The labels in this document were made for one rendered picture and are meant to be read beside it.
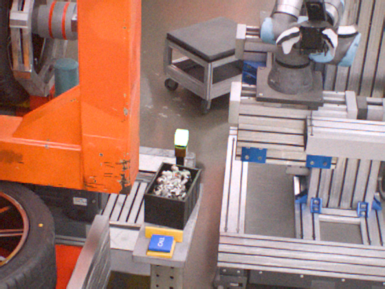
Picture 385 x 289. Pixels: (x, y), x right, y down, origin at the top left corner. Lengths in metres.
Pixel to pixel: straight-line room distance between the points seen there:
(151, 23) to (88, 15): 2.77
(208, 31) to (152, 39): 0.76
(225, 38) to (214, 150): 0.63
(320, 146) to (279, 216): 0.55
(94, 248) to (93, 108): 0.47
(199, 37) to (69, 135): 1.69
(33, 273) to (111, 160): 0.44
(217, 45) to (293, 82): 1.46
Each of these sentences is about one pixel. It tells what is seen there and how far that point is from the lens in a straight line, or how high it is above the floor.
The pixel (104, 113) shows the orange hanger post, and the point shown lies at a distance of 2.58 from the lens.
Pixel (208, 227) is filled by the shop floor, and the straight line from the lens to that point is 3.46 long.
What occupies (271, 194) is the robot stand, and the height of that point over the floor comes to 0.21.
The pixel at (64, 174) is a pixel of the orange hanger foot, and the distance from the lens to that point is 2.75.
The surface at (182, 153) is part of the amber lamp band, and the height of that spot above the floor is 0.59.
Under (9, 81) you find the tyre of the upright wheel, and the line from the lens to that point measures 3.03.
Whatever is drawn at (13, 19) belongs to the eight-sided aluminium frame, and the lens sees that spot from 2.90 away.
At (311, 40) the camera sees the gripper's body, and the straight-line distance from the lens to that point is 2.22.
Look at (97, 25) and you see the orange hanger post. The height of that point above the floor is 1.12.
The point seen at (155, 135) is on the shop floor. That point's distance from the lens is 4.04.
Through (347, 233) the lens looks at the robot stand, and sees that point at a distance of 3.19.
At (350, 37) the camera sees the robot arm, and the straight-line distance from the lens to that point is 2.68.
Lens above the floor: 2.13
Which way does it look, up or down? 32 degrees down
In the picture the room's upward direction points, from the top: 3 degrees clockwise
